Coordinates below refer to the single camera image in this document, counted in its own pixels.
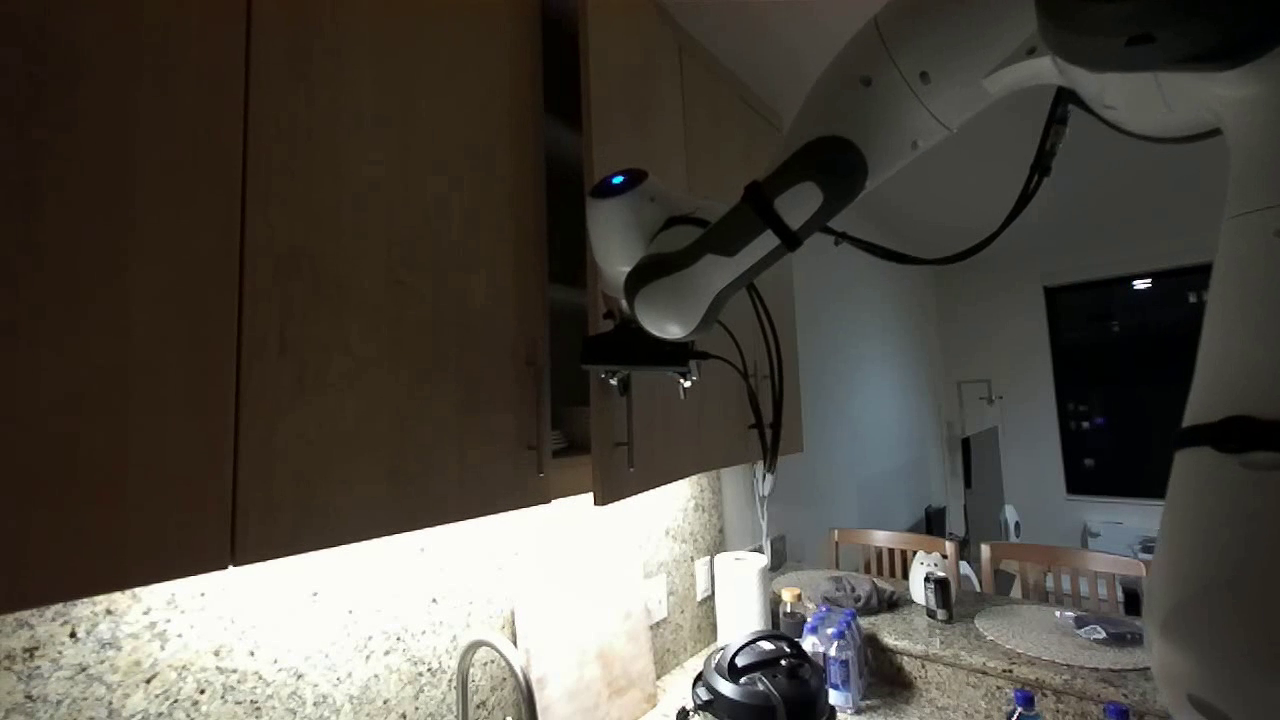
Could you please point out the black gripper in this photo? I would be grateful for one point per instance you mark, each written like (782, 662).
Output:
(645, 365)

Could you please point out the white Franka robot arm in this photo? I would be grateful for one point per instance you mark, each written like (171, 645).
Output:
(935, 82)

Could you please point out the cabinet interior with shelves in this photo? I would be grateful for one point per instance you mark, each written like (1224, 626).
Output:
(560, 202)

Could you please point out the wide wooden cabinet door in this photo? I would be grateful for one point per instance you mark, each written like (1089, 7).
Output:
(385, 264)

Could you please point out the white paper towel roll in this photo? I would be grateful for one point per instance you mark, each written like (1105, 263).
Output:
(741, 593)

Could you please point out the round grey plate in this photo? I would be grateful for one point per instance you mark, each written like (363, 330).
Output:
(815, 584)

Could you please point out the wooden dining chair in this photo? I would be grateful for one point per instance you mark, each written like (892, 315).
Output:
(1055, 553)
(887, 543)

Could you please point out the wooden cutting board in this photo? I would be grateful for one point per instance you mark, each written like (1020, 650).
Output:
(586, 673)

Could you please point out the blue plastic bag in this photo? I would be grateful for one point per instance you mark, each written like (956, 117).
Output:
(837, 655)

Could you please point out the white kettle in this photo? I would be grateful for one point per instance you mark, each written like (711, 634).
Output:
(920, 573)

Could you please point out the grey standing panel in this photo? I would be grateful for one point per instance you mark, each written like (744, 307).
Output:
(985, 483)

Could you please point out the metal kitchen faucet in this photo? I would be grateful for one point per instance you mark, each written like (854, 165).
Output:
(462, 682)

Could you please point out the round white placemat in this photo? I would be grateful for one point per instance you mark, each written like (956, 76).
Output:
(1043, 634)

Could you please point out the dark window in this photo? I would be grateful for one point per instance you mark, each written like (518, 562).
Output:
(1123, 386)

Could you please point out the blue capped bottle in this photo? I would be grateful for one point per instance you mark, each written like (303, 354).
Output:
(1116, 708)
(1020, 706)

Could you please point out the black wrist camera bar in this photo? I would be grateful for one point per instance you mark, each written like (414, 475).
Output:
(641, 345)

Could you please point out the white wall phone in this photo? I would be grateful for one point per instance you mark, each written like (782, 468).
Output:
(763, 500)

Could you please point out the white wall outlet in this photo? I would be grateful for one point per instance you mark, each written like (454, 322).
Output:
(656, 602)
(701, 579)

